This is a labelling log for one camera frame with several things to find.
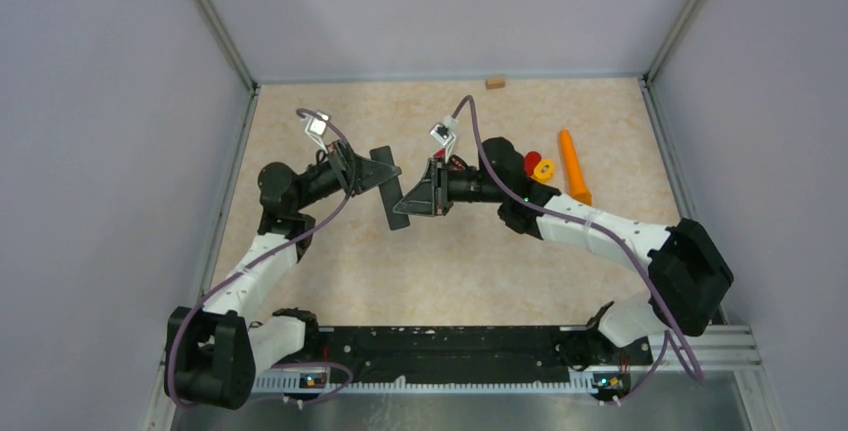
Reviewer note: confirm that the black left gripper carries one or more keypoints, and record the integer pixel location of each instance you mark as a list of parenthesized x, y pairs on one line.
[(358, 174)]

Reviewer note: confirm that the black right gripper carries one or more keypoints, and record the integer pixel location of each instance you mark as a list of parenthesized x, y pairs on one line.
[(431, 195)]

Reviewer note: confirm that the black remote control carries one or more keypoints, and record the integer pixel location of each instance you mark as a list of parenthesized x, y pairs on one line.
[(390, 191)]

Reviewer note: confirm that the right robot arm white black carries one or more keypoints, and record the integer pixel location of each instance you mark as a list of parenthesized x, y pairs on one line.
[(685, 275)]

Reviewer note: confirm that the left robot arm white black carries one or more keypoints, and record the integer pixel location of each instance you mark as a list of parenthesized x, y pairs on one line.
[(213, 355)]

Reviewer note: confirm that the red yellow toy piece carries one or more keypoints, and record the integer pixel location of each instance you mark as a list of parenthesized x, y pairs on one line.
[(539, 168)]

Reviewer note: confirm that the small wooden block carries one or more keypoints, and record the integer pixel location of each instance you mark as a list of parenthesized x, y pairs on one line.
[(495, 82)]

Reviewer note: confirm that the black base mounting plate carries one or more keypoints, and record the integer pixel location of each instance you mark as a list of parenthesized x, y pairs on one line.
[(470, 355)]

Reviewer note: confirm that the orange toy carrot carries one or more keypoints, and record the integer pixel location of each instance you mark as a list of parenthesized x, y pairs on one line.
[(578, 188)]

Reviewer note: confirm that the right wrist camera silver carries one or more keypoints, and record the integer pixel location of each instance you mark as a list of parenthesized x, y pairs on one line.
[(446, 134)]

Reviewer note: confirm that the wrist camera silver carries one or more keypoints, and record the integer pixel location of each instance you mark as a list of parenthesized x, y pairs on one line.
[(446, 134), (316, 125)]

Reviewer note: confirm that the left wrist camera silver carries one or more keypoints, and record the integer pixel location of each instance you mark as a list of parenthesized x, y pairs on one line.
[(316, 125)]

